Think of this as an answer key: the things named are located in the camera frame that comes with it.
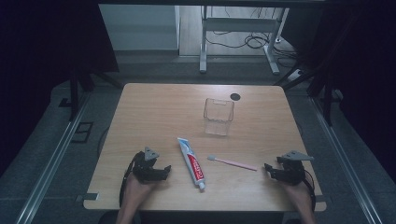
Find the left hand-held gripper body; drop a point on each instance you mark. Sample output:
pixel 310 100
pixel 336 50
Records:
pixel 144 168

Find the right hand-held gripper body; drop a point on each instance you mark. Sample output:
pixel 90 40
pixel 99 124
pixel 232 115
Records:
pixel 292 169

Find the white red toothpaste tube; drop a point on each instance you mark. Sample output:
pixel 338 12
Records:
pixel 193 165

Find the pink toothbrush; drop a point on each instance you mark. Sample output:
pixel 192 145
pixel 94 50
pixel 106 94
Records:
pixel 233 163

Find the clear plastic cup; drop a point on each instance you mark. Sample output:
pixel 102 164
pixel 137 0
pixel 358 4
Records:
pixel 218 116

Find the person's left hand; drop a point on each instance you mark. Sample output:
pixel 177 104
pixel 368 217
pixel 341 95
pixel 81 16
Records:
pixel 137 188

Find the person's right hand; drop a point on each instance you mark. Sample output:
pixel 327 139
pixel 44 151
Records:
pixel 297 193

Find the grey tape strip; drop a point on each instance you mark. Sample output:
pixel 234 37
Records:
pixel 88 196

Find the black metal stand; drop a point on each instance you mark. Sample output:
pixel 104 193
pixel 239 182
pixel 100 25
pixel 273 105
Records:
pixel 327 99
pixel 74 93

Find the black round table grommet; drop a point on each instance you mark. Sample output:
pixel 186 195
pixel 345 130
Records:
pixel 235 96

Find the white power strip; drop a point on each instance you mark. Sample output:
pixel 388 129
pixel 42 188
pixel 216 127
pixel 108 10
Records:
pixel 295 74

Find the dark curtain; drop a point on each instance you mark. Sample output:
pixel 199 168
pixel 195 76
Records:
pixel 46 62
pixel 358 68

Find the aluminium floor rail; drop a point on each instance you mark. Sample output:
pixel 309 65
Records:
pixel 51 161
pixel 345 161

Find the black floor bracket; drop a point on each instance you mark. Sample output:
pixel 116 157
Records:
pixel 82 132

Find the white metal desk frame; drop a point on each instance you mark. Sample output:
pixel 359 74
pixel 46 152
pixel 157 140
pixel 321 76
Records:
pixel 239 24

